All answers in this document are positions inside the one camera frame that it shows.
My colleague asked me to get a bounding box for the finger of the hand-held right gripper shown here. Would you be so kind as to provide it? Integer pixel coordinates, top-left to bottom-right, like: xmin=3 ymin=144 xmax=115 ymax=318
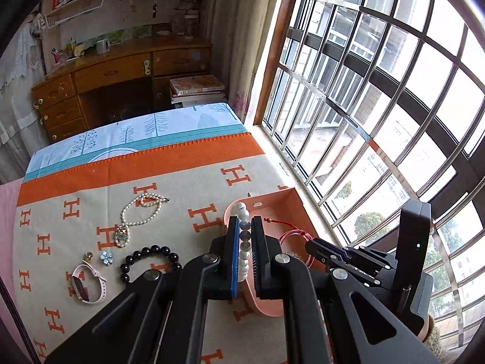
xmin=305 ymin=238 xmax=380 ymax=287
xmin=343 ymin=246 xmax=398 ymax=274

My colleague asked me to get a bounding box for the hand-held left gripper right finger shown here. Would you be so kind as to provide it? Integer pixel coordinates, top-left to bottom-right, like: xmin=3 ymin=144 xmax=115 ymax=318
xmin=250 ymin=215 xmax=442 ymax=364

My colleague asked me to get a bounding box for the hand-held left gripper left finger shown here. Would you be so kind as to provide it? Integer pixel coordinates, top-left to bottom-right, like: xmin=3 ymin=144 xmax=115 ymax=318
xmin=45 ymin=215 xmax=243 ymax=364

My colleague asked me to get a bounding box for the white bead bracelet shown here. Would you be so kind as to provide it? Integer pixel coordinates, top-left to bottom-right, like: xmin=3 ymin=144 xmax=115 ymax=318
xmin=232 ymin=203 xmax=253 ymax=282

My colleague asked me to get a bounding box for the red string bracelet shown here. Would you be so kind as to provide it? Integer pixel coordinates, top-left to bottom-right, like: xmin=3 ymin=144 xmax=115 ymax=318
xmin=264 ymin=217 xmax=323 ymax=271

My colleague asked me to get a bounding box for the pink storage box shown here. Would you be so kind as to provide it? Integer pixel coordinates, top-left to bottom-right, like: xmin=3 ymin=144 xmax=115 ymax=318
xmin=223 ymin=187 xmax=327 ymax=318

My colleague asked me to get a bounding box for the black bead bracelet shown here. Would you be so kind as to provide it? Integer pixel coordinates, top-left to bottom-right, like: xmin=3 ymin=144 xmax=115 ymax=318
xmin=120 ymin=245 xmax=182 ymax=286

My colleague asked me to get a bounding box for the pearl necklace with pendant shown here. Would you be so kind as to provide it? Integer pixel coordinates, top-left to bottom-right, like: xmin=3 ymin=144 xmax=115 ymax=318
xmin=114 ymin=193 xmax=171 ymax=249

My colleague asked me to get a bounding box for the white wrist watch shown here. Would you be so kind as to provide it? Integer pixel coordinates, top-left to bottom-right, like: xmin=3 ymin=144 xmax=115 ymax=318
xmin=71 ymin=263 xmax=108 ymax=305

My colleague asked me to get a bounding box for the person's right forearm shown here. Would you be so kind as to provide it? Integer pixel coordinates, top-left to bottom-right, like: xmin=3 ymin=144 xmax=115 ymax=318
xmin=417 ymin=315 xmax=444 ymax=361

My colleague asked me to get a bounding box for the orange patterned cream blanket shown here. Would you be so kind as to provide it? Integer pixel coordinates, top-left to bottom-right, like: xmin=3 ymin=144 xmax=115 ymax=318
xmin=13 ymin=131 xmax=334 ymax=364

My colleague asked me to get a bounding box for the blue tree print sheet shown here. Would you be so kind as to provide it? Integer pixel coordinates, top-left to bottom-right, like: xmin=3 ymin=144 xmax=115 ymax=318
xmin=23 ymin=102 xmax=244 ymax=183

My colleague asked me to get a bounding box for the window with metal grille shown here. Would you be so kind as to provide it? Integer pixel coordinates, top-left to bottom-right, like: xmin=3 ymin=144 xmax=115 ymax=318
xmin=253 ymin=0 xmax=485 ymax=351

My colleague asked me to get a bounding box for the stack of books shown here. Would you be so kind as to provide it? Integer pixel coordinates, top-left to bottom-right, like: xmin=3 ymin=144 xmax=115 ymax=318
xmin=169 ymin=75 xmax=228 ymax=106

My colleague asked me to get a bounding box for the beige curtain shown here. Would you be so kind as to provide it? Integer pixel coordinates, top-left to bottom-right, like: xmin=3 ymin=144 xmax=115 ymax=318
xmin=209 ymin=0 xmax=293 ymax=123

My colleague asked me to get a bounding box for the wooden desk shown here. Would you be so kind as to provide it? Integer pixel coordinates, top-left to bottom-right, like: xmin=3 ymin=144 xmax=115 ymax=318
xmin=31 ymin=38 xmax=213 ymax=145

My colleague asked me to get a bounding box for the floral glass jar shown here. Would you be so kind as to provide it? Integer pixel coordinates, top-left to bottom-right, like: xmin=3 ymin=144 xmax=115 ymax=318
xmin=170 ymin=9 xmax=186 ymax=35
xmin=184 ymin=12 xmax=200 ymax=39

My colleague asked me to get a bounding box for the yellow toy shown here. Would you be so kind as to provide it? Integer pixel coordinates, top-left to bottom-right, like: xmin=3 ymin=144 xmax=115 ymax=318
xmin=67 ymin=42 xmax=93 ymax=58

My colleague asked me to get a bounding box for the white cloth-covered furniture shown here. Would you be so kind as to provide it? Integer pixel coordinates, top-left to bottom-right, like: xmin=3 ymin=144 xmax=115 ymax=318
xmin=0 ymin=15 xmax=49 ymax=147

